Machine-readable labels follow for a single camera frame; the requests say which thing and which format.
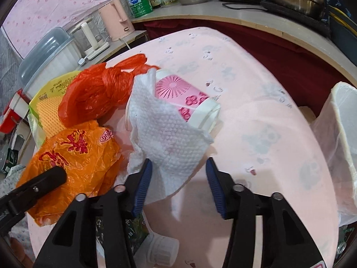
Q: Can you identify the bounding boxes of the green canister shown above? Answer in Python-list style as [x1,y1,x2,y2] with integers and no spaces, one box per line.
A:
[126,0,153,18]

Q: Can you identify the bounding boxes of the operator hand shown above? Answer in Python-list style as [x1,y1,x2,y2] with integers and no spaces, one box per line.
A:
[10,238,33,268]

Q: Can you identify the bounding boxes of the orange foam fruit net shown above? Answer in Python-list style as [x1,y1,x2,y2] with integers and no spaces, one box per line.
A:
[36,96,66,138]

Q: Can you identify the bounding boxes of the white glass kettle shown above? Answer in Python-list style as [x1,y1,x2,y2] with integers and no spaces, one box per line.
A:
[69,17,110,61]

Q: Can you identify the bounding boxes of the white paper towel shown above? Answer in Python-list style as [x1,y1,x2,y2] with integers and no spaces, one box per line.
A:
[116,68,214,205]

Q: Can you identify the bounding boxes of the white power plug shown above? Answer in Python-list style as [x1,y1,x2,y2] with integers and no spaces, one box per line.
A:
[78,57,87,66]

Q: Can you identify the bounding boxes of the pink electric kettle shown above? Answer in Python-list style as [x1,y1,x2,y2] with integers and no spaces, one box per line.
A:
[99,0,135,42]

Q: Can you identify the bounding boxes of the white dish rack with lid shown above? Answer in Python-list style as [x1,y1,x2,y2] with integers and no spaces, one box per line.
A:
[18,27,82,98]

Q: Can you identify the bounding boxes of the yellow green snack bag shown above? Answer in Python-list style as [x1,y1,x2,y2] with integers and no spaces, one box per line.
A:
[27,71,80,149]

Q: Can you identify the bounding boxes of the stacked blue yellow basins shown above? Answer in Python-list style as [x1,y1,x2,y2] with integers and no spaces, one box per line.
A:
[328,6,357,65]

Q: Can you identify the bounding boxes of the pink patterned paper cup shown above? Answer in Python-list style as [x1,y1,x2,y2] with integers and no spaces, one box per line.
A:
[155,70,221,132]

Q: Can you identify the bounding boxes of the orange printed plastic bag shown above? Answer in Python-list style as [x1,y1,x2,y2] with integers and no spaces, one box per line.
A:
[17,120,123,227]

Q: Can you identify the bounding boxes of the white lined trash bin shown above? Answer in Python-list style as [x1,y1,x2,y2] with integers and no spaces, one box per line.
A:
[310,82,356,226]

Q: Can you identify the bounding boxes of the green carton box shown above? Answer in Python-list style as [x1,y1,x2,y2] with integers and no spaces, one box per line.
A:
[95,214,149,258]

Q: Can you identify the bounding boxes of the black induction cooktop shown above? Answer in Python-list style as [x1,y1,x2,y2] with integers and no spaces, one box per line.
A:
[260,1,330,38]

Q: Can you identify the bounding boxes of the red plastic bag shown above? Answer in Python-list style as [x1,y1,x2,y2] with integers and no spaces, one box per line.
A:
[58,54,159,128]

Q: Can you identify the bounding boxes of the white plastic bottle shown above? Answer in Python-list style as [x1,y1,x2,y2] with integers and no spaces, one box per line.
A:
[134,232,180,268]

